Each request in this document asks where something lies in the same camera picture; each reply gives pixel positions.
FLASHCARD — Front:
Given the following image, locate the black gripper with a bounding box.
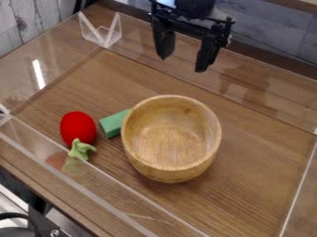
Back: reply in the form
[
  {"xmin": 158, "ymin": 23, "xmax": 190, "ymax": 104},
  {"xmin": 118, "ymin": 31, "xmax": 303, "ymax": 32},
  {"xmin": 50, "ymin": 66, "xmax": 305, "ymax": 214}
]
[{"xmin": 149, "ymin": 0, "xmax": 236, "ymax": 73}]

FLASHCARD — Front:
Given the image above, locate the red plush fruit green stem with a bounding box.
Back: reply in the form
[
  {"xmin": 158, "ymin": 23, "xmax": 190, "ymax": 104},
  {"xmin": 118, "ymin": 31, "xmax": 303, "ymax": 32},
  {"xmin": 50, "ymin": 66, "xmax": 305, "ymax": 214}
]
[{"xmin": 59, "ymin": 111, "xmax": 97, "ymax": 161}]

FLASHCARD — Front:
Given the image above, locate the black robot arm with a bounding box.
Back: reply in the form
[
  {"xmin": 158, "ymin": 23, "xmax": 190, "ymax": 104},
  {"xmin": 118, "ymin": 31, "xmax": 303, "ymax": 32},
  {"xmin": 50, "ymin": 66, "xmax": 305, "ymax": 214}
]
[{"xmin": 149, "ymin": 0, "xmax": 236, "ymax": 73}]

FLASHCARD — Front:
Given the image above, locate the wooden bowl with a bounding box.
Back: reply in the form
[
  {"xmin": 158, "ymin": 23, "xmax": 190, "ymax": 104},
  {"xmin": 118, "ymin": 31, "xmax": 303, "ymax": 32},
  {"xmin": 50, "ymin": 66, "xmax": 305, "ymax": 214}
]
[{"xmin": 122, "ymin": 94, "xmax": 222, "ymax": 183}]

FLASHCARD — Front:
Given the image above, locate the green rectangular block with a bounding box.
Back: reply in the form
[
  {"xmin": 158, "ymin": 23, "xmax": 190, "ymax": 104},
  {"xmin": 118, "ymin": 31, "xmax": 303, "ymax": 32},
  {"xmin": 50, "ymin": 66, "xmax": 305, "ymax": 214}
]
[{"xmin": 99, "ymin": 108, "xmax": 130, "ymax": 139}]

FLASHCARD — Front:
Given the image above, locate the clear acrylic corner bracket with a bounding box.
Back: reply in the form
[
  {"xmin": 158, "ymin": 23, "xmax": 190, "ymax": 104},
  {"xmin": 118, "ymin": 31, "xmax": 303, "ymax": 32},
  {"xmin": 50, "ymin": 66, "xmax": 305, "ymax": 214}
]
[{"xmin": 78, "ymin": 12, "xmax": 123, "ymax": 48}]

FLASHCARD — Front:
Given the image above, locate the clear acrylic front wall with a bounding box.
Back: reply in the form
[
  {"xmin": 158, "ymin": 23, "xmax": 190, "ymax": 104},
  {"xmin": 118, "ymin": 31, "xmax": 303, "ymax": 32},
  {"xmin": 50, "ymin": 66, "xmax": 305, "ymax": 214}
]
[{"xmin": 0, "ymin": 114, "xmax": 209, "ymax": 237}]

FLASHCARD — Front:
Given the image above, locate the black metal table bracket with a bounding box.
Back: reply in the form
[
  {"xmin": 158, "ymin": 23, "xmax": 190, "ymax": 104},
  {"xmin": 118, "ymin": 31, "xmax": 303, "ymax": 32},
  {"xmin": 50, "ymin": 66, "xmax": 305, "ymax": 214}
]
[{"xmin": 27, "ymin": 206, "xmax": 72, "ymax": 237}]

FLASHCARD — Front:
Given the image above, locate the black cable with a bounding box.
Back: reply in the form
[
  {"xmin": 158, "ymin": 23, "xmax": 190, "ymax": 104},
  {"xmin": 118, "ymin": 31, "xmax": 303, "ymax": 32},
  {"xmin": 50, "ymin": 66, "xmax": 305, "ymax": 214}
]
[{"xmin": 0, "ymin": 212, "xmax": 39, "ymax": 237}]

